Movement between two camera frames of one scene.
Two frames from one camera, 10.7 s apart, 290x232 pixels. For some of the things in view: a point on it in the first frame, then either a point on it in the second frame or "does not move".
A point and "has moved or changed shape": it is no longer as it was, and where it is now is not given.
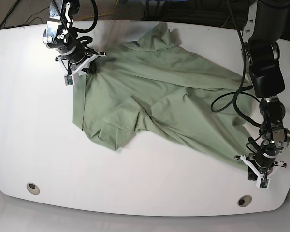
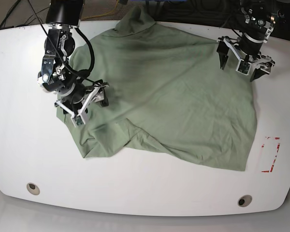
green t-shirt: x=155 y=84 has moved or changed shape
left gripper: x=72 y=69 to x=76 y=102
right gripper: x=262 y=164 to x=236 y=45
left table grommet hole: x=33 y=188 does not move
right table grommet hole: x=244 y=200 does not move
